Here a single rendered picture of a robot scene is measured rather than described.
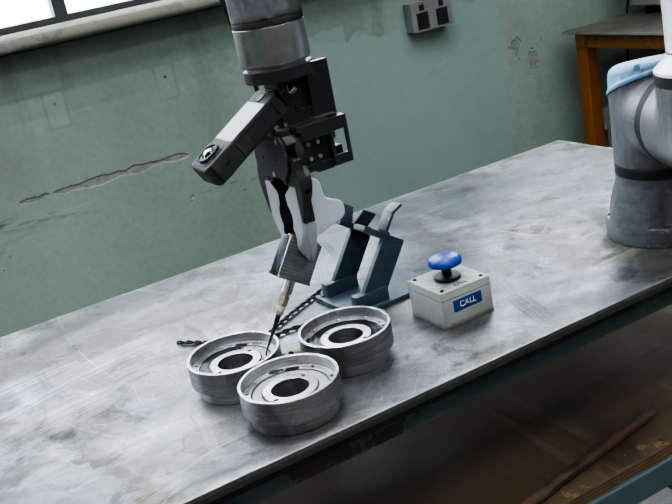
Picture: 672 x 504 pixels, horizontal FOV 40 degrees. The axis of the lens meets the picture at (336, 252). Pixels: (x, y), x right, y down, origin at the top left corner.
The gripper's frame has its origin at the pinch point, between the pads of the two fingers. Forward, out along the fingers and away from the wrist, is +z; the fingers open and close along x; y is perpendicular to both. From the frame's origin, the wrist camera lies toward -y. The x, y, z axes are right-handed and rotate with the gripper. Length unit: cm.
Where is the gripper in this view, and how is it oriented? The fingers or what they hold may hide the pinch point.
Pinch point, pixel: (297, 249)
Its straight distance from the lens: 102.3
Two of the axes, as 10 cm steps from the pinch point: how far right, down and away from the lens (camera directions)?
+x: -5.2, -1.9, 8.3
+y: 8.3, -3.3, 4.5
